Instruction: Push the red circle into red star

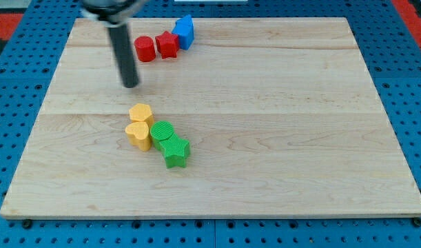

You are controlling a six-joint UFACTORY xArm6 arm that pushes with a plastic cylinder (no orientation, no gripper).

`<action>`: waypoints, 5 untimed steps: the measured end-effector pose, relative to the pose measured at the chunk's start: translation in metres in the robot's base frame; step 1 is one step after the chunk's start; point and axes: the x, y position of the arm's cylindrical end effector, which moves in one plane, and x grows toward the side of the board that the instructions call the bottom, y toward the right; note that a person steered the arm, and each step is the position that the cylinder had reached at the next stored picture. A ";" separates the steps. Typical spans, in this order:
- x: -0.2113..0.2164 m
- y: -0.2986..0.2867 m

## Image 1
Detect green star block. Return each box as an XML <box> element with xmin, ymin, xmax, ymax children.
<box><xmin>160</xmin><ymin>133</ymin><xmax>190</xmax><ymax>169</ymax></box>

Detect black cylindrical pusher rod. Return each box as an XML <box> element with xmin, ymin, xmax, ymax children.
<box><xmin>107</xmin><ymin>23</ymin><xmax>139</xmax><ymax>88</ymax></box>

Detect yellow pentagon block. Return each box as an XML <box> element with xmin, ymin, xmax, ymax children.
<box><xmin>128</xmin><ymin>103</ymin><xmax>154</xmax><ymax>127</ymax></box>

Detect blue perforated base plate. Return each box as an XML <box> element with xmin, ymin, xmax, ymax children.
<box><xmin>0</xmin><ymin>0</ymin><xmax>421</xmax><ymax>247</ymax></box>

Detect blue house-shaped block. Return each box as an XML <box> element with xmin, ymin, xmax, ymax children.
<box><xmin>172</xmin><ymin>14</ymin><xmax>194</xmax><ymax>50</ymax></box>

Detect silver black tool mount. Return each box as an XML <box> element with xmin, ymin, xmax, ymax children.
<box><xmin>81</xmin><ymin>0</ymin><xmax>149</xmax><ymax>27</ymax></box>

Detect red cylinder block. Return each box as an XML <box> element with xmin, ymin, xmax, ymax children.
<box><xmin>134</xmin><ymin>36</ymin><xmax>156</xmax><ymax>62</ymax></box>

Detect yellow heart block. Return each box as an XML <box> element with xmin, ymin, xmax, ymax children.
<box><xmin>125</xmin><ymin>122</ymin><xmax>152</xmax><ymax>152</ymax></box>

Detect green cylinder block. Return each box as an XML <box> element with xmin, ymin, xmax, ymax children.
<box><xmin>150</xmin><ymin>121</ymin><xmax>174</xmax><ymax>151</ymax></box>

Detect red star block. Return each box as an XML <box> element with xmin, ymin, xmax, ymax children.
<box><xmin>155</xmin><ymin>31</ymin><xmax>179</xmax><ymax>59</ymax></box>

